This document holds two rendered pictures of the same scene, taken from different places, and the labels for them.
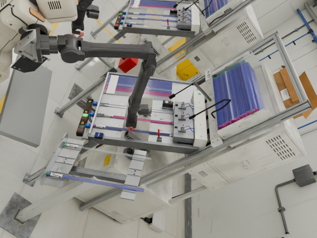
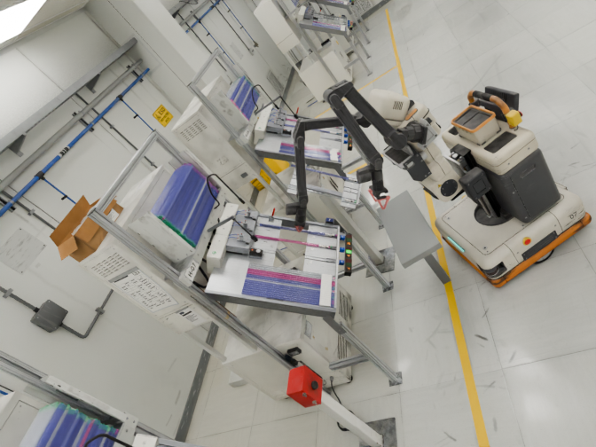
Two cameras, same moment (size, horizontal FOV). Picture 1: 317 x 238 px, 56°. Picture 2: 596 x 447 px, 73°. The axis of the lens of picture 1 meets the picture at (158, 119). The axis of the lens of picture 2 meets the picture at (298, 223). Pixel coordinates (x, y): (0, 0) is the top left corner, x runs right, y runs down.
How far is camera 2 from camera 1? 3.29 m
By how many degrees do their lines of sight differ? 94
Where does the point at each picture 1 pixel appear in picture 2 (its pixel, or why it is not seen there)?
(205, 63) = not seen: outside the picture
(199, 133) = (232, 208)
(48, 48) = not seen: hidden behind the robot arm
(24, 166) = (397, 291)
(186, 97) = (226, 270)
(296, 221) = (97, 290)
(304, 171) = (48, 315)
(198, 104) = (221, 239)
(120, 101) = (312, 265)
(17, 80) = (421, 223)
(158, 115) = (268, 246)
